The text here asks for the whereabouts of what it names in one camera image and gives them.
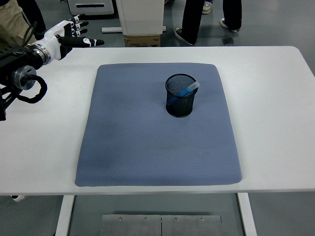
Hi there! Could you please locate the white pedestal cabinet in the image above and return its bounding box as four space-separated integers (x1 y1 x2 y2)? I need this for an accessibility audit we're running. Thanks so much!
115 0 165 36

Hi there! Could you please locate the white table leg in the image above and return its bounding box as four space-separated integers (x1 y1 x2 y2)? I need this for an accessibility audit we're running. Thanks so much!
237 191 258 236
54 196 75 236

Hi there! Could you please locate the black mesh pen holder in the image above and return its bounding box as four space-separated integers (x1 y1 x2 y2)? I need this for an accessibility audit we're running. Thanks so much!
164 73 199 118

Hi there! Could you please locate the white pedestal base bar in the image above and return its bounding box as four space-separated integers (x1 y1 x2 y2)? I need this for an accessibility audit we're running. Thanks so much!
101 26 167 34

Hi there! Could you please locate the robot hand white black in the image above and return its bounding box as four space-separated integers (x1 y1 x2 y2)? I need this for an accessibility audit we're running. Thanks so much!
36 13 105 61

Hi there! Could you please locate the grey floor socket plate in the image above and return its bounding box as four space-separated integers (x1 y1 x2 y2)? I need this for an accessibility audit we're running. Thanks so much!
221 37 236 47

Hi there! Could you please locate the person in dark trousers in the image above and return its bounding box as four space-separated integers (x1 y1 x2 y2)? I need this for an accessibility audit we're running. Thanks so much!
23 0 47 40

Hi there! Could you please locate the white appliance with black slot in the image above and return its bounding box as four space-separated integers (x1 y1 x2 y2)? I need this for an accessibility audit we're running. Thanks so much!
66 0 118 16

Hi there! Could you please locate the person with white shoe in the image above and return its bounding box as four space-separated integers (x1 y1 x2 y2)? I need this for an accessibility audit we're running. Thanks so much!
201 0 214 15

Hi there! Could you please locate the person in beige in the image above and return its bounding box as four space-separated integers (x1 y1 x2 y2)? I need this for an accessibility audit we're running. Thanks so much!
0 0 37 47

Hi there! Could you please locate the brown cardboard box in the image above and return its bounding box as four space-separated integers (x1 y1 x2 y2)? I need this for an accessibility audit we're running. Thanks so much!
124 35 161 47

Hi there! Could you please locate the blue marker with clear cap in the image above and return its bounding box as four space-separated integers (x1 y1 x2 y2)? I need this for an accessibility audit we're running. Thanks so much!
167 80 201 105

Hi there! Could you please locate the blue-grey textured mat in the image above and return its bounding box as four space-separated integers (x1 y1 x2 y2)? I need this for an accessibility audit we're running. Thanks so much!
74 62 243 187

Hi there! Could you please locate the person with sneakers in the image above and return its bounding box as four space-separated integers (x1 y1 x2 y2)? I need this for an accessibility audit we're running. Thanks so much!
174 0 243 46

